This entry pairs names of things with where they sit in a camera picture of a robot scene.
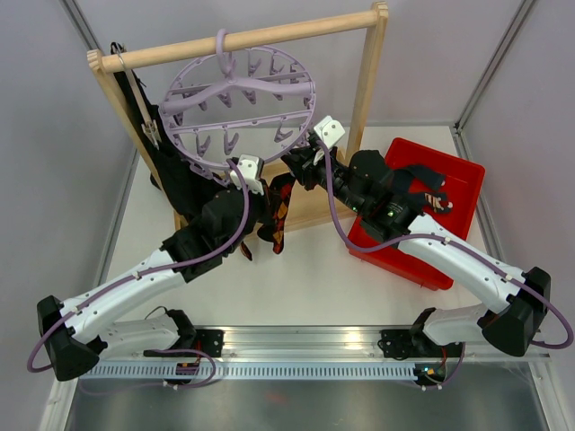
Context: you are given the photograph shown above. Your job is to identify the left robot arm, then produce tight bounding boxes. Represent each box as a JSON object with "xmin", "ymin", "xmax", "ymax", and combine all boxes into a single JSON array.
[{"xmin": 27, "ymin": 187, "xmax": 273, "ymax": 382}]

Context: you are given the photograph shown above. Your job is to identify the metal clip hanger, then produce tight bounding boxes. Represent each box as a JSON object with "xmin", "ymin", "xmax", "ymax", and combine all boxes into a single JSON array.
[{"xmin": 141, "ymin": 121, "xmax": 161, "ymax": 150}]

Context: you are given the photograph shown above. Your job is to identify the navy sock in bin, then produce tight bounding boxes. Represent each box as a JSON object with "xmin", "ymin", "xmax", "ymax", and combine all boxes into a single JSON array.
[{"xmin": 410, "ymin": 191, "xmax": 453, "ymax": 214}]

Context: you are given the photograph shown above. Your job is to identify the grey blue sock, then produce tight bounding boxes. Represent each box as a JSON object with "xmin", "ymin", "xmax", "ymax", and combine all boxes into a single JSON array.
[{"xmin": 393, "ymin": 164, "xmax": 446, "ymax": 191}]

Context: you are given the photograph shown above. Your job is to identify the white slotted cable duct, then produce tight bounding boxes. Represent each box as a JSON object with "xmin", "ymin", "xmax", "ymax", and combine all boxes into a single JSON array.
[{"xmin": 83, "ymin": 361, "xmax": 441, "ymax": 382}]

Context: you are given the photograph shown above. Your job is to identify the red plastic bin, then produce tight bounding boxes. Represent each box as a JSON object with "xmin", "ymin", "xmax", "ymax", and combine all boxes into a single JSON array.
[{"xmin": 349, "ymin": 137, "xmax": 485, "ymax": 291}]

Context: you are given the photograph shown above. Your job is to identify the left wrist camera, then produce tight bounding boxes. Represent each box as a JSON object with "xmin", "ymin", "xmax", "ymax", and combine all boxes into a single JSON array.
[{"xmin": 230, "ymin": 154, "xmax": 264, "ymax": 195}]

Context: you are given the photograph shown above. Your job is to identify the black hanging clothes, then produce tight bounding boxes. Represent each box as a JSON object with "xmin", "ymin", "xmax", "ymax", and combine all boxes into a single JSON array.
[{"xmin": 110, "ymin": 42, "xmax": 217, "ymax": 221}]

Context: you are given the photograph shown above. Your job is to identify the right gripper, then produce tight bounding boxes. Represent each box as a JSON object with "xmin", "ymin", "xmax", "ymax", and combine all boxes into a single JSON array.
[{"xmin": 282, "ymin": 144, "xmax": 367, "ymax": 215}]

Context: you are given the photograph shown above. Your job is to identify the wooden hanger rack frame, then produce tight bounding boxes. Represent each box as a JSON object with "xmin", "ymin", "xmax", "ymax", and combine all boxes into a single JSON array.
[{"xmin": 87, "ymin": 3, "xmax": 388, "ymax": 229}]

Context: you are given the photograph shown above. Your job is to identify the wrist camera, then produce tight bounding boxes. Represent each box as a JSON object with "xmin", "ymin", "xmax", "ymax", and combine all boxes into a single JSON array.
[
  {"xmin": 313, "ymin": 116, "xmax": 346, "ymax": 150},
  {"xmin": 230, "ymin": 154, "xmax": 264, "ymax": 195}
]

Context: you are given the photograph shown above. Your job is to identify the aluminium mounting rail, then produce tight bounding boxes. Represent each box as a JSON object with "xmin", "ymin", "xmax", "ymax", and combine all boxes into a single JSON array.
[{"xmin": 107, "ymin": 325, "xmax": 552, "ymax": 360}]

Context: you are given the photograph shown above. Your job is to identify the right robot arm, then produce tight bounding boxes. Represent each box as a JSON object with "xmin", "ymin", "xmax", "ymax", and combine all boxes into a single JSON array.
[{"xmin": 281, "ymin": 144, "xmax": 574, "ymax": 357}]

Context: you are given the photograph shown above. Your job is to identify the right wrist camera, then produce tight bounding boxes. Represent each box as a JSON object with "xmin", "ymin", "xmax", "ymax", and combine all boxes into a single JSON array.
[{"xmin": 313, "ymin": 116, "xmax": 346, "ymax": 150}]

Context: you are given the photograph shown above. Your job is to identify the purple round clip hanger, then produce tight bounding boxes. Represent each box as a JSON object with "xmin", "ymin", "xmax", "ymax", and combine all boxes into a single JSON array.
[{"xmin": 158, "ymin": 29, "xmax": 317, "ymax": 184}]

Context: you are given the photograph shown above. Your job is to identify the argyle patterned sock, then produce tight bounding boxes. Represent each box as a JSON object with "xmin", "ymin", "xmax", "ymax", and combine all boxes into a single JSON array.
[
  {"xmin": 239, "ymin": 242, "xmax": 253, "ymax": 261},
  {"xmin": 257, "ymin": 173, "xmax": 296, "ymax": 254}
]

